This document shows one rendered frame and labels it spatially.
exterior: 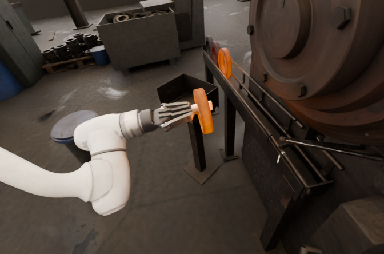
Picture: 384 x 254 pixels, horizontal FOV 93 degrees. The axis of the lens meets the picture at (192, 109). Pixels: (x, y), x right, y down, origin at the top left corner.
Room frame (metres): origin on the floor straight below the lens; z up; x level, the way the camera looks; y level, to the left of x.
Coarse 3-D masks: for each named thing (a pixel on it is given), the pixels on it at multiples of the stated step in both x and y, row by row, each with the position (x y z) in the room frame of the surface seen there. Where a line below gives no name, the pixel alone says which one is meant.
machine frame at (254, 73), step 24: (264, 96) 0.66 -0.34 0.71; (360, 144) 0.24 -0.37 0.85; (264, 168) 0.54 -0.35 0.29; (336, 168) 0.25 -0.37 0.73; (360, 168) 0.21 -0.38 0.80; (264, 192) 0.49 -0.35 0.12; (336, 192) 0.22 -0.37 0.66; (360, 192) 0.18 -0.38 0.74; (312, 216) 0.23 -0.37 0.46; (288, 240) 0.25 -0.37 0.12
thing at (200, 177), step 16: (176, 80) 0.93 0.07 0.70; (192, 80) 0.92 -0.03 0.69; (160, 96) 0.85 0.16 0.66; (176, 96) 0.92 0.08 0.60; (192, 96) 0.91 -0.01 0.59; (208, 96) 0.73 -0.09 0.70; (192, 128) 0.77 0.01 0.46; (192, 144) 0.79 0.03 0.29; (192, 160) 0.87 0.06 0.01; (208, 160) 0.85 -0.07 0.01; (192, 176) 0.73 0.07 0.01; (208, 176) 0.71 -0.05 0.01
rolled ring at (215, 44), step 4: (212, 44) 1.28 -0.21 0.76; (216, 44) 1.21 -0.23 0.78; (212, 48) 1.29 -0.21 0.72; (216, 48) 1.18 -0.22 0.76; (220, 48) 1.18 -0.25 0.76; (212, 52) 1.30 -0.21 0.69; (216, 52) 1.18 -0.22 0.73; (212, 56) 1.30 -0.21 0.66; (216, 56) 1.29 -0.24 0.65; (216, 60) 1.27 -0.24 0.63; (216, 64) 1.19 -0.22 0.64
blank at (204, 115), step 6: (198, 90) 0.49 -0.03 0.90; (204, 90) 0.48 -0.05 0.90; (198, 96) 0.46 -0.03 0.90; (204, 96) 0.45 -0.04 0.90; (198, 102) 0.43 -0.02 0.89; (204, 102) 0.43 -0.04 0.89; (198, 108) 0.43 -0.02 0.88; (204, 108) 0.42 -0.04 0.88; (198, 114) 0.49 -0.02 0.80; (204, 114) 0.41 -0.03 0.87; (210, 114) 0.41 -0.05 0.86; (204, 120) 0.40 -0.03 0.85; (210, 120) 0.40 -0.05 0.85; (204, 126) 0.39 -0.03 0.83; (210, 126) 0.40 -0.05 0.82; (204, 132) 0.40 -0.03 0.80; (210, 132) 0.41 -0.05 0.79
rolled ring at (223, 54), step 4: (224, 48) 1.07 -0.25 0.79; (220, 52) 1.09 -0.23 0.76; (224, 52) 1.03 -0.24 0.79; (228, 52) 1.02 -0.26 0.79; (220, 56) 1.11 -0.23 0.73; (224, 56) 1.01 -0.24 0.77; (228, 56) 1.00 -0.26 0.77; (220, 60) 1.12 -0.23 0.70; (228, 60) 0.98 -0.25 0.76; (220, 64) 1.11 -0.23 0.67; (224, 64) 1.11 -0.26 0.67; (228, 64) 0.97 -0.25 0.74; (220, 68) 1.10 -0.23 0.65; (224, 68) 1.09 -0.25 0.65; (228, 68) 0.97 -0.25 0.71; (224, 72) 1.05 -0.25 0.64; (228, 72) 0.97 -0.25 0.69; (228, 76) 0.98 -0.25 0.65
